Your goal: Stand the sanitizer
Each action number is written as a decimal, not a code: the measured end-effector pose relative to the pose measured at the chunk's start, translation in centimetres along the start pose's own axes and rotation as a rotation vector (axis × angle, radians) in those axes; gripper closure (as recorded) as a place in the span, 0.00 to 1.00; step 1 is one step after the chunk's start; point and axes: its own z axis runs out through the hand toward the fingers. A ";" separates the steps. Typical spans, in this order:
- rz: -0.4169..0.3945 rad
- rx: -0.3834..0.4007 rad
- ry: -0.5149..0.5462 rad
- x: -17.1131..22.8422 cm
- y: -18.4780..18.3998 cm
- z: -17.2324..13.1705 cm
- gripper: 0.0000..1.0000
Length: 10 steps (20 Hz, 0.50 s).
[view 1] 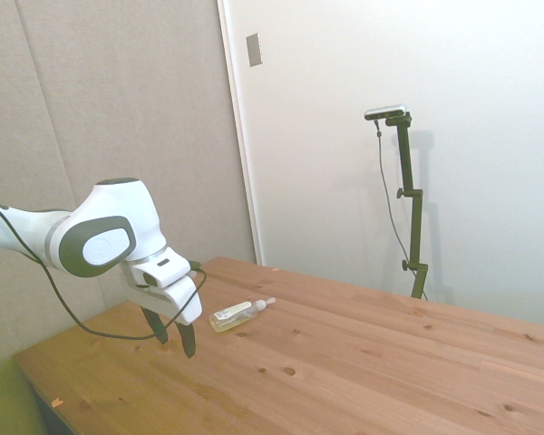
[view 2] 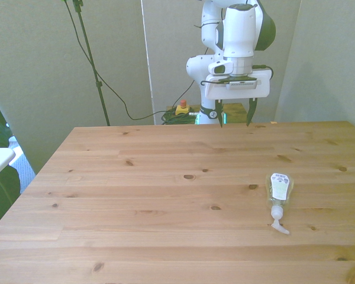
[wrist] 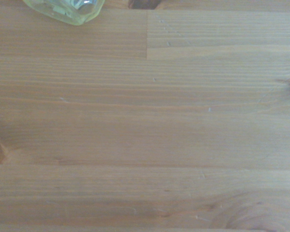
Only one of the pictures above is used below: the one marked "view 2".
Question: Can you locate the coiled green cable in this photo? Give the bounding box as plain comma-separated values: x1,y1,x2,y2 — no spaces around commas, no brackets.
160,109,201,125

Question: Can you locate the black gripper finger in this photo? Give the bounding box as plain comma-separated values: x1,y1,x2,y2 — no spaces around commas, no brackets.
215,99,225,128
246,98,259,127

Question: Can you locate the dark camera stand pole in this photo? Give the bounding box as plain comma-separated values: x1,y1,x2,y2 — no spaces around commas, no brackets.
72,0,111,127

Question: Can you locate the white vertical wall trim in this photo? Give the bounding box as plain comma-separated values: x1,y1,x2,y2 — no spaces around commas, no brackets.
140,0,156,125

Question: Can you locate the black stand cable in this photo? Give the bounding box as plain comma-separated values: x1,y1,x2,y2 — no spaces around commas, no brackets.
62,0,196,121

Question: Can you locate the clear sanitizer pump bottle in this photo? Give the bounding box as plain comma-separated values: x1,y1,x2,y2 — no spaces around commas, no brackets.
265,173,295,235

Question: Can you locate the green leafy plant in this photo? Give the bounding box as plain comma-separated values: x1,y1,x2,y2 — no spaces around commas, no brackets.
0,88,21,225

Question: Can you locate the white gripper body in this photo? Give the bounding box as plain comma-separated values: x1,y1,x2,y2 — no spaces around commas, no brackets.
204,68,270,100

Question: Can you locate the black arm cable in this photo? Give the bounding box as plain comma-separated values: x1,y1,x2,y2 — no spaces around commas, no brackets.
194,20,274,86

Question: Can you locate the yellow emergency stop button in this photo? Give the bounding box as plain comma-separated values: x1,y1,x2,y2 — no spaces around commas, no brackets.
175,99,191,117

